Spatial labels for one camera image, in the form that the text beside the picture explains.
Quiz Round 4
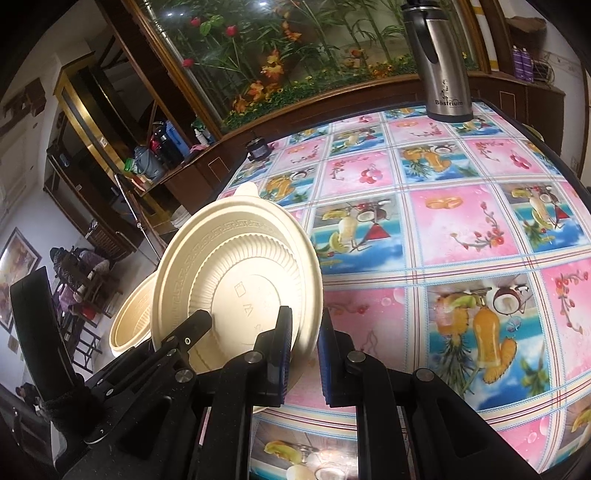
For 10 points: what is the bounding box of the small black container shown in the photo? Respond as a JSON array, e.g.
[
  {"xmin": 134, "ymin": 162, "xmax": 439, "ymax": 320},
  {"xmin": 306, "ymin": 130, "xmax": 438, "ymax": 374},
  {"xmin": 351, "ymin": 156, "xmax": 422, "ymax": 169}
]
[{"xmin": 246, "ymin": 136, "xmax": 271, "ymax": 161}]

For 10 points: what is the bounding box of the black insulated bottle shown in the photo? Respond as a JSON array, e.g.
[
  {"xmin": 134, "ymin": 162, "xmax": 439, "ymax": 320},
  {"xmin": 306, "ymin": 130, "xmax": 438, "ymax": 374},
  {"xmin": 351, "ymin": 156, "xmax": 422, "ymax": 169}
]
[{"xmin": 150, "ymin": 122, "xmax": 178, "ymax": 158}]

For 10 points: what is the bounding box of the dark wooden chair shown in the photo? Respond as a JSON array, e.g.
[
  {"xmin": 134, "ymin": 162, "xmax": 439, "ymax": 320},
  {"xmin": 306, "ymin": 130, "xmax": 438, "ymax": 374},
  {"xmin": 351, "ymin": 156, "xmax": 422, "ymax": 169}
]
[{"xmin": 65, "ymin": 318, "xmax": 105, "ymax": 370}]

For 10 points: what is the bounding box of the stainless steel thermos jug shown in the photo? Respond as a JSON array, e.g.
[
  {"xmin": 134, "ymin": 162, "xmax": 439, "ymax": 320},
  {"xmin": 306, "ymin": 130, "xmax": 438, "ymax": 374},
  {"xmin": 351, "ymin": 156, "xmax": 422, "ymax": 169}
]
[{"xmin": 401, "ymin": 0, "xmax": 474, "ymax": 123}]

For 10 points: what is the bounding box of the grey blue bag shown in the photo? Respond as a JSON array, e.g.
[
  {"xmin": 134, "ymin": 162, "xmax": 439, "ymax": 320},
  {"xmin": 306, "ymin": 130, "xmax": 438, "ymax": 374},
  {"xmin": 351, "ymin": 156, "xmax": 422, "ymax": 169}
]
[{"xmin": 134, "ymin": 145, "xmax": 164, "ymax": 181}]

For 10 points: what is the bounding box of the framed wall picture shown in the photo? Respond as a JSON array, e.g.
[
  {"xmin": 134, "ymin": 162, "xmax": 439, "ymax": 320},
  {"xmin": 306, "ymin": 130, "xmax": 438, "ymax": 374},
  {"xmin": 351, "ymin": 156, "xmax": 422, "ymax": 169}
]
[{"xmin": 0, "ymin": 227, "xmax": 41, "ymax": 330}]

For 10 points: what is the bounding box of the black wire basket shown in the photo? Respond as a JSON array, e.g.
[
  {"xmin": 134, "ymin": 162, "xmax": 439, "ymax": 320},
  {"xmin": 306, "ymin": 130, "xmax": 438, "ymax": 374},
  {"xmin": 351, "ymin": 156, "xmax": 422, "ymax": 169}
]
[{"xmin": 533, "ymin": 58, "xmax": 555, "ymax": 84}]

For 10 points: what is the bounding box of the glass case with artificial flowers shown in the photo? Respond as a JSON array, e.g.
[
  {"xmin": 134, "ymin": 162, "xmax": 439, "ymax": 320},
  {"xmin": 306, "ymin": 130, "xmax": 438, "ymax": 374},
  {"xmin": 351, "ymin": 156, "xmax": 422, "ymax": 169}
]
[{"xmin": 122, "ymin": 0, "xmax": 481, "ymax": 134}]

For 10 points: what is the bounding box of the beige plastic bowl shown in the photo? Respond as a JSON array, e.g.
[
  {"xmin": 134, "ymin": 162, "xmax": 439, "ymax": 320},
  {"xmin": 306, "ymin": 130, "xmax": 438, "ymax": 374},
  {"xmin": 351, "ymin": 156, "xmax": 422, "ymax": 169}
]
[
  {"xmin": 108, "ymin": 272, "xmax": 160, "ymax": 357},
  {"xmin": 157, "ymin": 181, "xmax": 322, "ymax": 414}
]

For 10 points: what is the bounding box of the gold framed glass cabinet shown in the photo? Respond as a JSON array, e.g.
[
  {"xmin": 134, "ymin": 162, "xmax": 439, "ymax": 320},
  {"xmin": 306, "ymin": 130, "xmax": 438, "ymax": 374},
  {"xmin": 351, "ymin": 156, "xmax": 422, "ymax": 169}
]
[{"xmin": 44, "ymin": 62, "xmax": 162, "ymax": 250}]

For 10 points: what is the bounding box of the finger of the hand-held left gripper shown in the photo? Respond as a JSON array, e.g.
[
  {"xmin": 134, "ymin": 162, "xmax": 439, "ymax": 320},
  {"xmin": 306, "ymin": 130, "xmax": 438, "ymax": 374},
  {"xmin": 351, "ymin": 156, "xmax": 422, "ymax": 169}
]
[{"xmin": 85, "ymin": 309, "xmax": 214, "ymax": 408}]

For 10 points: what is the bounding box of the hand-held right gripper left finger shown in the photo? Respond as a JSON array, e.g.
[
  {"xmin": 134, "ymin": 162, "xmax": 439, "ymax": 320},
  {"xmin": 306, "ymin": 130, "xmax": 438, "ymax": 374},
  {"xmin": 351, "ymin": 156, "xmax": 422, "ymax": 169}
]
[{"xmin": 115, "ymin": 305, "xmax": 295, "ymax": 480}]

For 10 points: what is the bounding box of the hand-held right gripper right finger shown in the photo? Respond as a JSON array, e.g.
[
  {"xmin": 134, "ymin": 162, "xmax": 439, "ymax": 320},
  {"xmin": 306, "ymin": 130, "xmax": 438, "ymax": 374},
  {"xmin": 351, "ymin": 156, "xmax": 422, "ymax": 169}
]
[{"xmin": 318, "ymin": 307, "xmax": 527, "ymax": 480}]

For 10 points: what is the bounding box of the brown wooden cabinet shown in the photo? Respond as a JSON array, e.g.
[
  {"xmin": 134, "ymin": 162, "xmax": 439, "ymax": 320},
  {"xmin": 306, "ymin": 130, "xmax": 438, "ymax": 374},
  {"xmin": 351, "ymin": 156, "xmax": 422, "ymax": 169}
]
[{"xmin": 115, "ymin": 69, "xmax": 566, "ymax": 222}]

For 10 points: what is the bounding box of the metal mop handle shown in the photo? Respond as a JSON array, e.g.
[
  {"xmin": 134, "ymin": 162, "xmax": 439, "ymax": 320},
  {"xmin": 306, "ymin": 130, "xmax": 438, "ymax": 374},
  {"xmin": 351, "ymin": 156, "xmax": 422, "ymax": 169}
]
[{"xmin": 115, "ymin": 175, "xmax": 167, "ymax": 250}]

